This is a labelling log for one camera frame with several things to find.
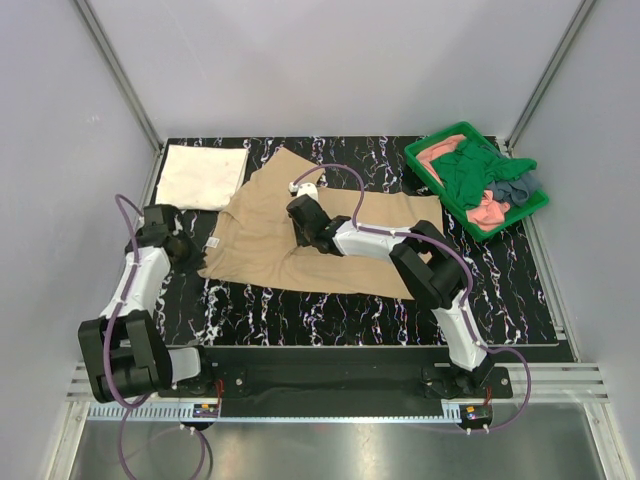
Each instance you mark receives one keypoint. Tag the folded white t-shirt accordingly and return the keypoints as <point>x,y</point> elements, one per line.
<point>201,178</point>

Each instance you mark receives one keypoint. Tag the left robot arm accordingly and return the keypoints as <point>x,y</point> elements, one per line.
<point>123,351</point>

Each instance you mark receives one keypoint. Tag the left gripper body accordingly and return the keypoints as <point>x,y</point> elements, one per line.
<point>191,257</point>

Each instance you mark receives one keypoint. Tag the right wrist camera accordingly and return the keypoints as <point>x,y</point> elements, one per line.
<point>301,189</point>

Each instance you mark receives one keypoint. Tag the aluminium frame post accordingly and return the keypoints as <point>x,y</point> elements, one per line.
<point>561,51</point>
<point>101,40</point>

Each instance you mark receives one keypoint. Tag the green t-shirt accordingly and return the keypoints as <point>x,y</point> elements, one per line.
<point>467,172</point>

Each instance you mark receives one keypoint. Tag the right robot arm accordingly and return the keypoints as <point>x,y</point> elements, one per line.
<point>431,270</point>

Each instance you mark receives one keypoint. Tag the green plastic bin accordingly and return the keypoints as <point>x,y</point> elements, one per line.
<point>515,214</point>

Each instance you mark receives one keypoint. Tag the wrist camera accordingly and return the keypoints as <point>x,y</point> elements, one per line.
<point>161,219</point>
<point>301,189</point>

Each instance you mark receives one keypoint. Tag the grey t-shirt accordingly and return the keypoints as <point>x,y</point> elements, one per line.
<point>515,192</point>

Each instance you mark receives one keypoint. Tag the left aluminium frame post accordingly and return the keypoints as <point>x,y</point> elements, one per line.
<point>101,40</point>

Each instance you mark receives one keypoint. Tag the pink t-shirt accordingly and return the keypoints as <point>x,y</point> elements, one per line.
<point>490,214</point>

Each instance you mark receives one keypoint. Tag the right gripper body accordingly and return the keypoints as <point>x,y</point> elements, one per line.
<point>303,236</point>

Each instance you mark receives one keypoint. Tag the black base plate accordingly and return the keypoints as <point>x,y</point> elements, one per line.
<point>361,376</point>

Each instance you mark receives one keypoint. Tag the right aluminium frame post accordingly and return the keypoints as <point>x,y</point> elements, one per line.
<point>561,51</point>

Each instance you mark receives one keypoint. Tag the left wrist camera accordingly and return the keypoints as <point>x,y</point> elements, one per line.
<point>161,219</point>

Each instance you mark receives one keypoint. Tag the white slotted cable duct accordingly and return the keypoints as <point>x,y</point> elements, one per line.
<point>279,412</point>

